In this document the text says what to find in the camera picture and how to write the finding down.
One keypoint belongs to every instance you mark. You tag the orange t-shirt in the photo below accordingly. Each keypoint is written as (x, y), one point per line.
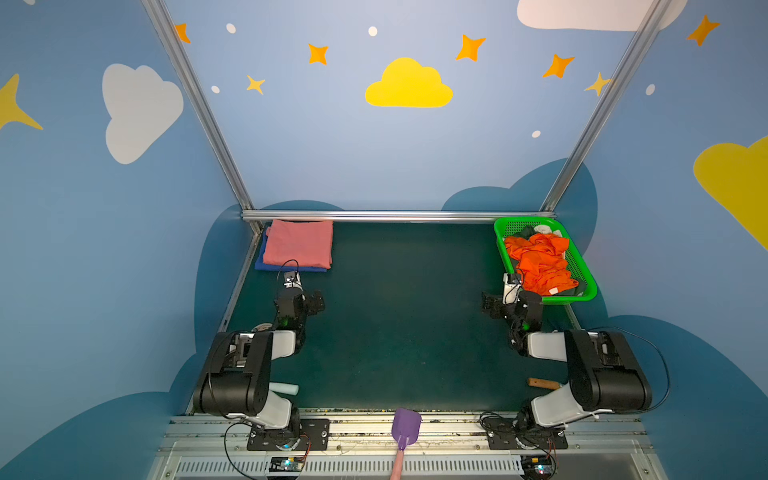
(541, 263)

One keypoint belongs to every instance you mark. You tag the back aluminium frame rail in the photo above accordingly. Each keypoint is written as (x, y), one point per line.
(381, 216)

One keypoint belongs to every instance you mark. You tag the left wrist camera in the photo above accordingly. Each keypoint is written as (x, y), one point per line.
(291, 279)

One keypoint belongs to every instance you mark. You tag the left circuit board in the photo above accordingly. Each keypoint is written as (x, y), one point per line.
(287, 465)

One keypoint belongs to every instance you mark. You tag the white t-shirt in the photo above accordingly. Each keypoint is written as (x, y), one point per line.
(547, 230)

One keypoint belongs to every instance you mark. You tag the right circuit board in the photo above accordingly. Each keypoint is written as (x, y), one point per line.
(538, 467)

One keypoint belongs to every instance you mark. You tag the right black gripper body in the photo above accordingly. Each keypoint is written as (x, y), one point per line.
(492, 303)

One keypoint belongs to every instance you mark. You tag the circuit board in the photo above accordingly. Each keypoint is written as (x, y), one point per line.
(287, 465)
(538, 467)

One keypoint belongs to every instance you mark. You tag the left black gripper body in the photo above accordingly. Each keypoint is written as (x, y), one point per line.
(313, 303)

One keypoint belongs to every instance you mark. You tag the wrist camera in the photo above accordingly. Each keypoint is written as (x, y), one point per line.
(291, 279)
(511, 288)

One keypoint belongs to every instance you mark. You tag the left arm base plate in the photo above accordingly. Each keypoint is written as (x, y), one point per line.
(299, 435)

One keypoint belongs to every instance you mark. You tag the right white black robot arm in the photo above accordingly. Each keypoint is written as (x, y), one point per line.
(603, 374)

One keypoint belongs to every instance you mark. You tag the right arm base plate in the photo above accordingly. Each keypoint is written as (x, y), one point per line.
(505, 433)

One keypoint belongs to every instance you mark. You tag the dark green t-shirt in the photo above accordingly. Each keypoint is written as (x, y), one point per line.
(527, 232)

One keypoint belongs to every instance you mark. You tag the green plastic basket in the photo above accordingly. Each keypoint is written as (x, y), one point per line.
(587, 289)

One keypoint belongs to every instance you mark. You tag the light teal toy trowel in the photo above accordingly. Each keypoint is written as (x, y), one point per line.
(284, 388)

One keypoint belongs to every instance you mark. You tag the blue toy rake wooden handle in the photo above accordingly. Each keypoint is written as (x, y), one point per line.
(543, 384)

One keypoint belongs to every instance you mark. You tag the folded pink t-shirt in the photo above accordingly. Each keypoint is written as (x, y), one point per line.
(309, 243)

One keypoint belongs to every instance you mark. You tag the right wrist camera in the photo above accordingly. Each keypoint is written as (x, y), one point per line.
(511, 288)

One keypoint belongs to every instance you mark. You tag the roll of tape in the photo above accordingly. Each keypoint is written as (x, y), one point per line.
(263, 327)

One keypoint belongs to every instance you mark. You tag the folded blue t-shirt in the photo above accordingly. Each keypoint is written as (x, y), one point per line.
(261, 265)

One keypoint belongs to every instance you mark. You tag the purple toy shovel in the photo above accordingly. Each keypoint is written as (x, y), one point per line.
(405, 431)

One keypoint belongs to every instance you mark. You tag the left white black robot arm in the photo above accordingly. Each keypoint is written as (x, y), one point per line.
(235, 380)

